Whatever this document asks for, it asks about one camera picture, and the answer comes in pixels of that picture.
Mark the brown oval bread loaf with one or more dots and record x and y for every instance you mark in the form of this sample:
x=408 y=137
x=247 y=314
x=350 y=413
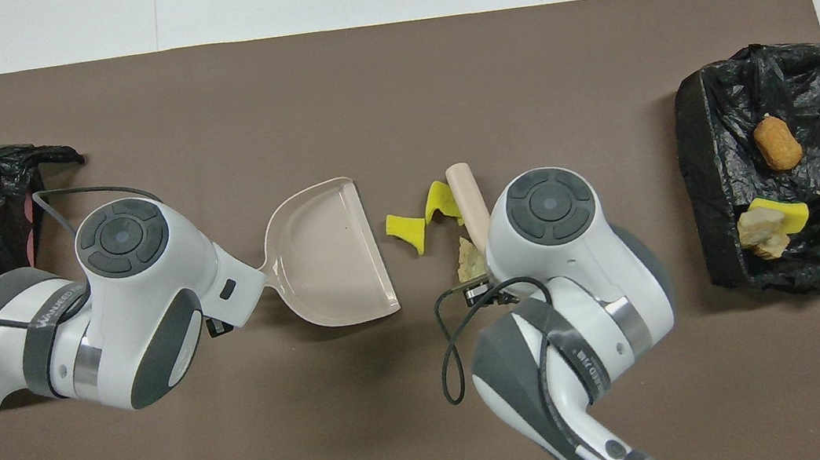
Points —
x=777 y=144

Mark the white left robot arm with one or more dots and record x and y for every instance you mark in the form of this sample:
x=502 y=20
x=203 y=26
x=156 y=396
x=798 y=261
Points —
x=126 y=299

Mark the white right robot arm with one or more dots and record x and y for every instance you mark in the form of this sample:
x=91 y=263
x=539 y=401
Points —
x=562 y=242

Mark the pale tan foam chunk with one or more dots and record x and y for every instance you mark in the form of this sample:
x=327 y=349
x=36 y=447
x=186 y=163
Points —
x=471 y=260
x=763 y=231

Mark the beige brush with black bristles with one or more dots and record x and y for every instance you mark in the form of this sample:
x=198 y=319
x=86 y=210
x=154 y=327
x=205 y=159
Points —
x=468 y=198

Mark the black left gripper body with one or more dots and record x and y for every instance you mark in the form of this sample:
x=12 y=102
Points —
x=218 y=326

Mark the arched yellow sponge piece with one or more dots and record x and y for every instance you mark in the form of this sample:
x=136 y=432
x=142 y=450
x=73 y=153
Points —
x=441 y=198

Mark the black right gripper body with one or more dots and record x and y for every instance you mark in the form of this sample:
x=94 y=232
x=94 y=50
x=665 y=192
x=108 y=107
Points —
x=483 y=291

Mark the small yellow sponge wedge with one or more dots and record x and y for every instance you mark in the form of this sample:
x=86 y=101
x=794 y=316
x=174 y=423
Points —
x=408 y=230

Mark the brown paper table mat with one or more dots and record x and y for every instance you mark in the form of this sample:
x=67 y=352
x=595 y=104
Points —
x=326 y=431

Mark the beige plastic dustpan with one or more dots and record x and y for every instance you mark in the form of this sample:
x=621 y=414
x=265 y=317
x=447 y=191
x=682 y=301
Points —
x=326 y=257

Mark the blocky yellow sponge piece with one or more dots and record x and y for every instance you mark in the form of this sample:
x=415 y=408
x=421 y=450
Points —
x=795 y=215

